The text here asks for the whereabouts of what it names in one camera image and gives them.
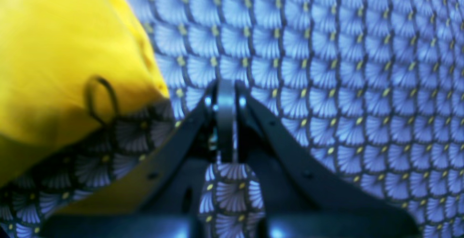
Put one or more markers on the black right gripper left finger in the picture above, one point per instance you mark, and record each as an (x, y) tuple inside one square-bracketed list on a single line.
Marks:
[(174, 177)]

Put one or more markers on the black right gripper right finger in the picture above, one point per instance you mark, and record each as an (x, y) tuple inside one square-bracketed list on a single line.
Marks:
[(302, 198)]

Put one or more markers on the yellow T-shirt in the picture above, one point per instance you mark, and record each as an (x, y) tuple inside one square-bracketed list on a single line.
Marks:
[(50, 51)]

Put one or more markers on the blue fan-pattern tablecloth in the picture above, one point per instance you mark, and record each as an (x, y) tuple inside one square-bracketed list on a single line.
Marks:
[(373, 89)]

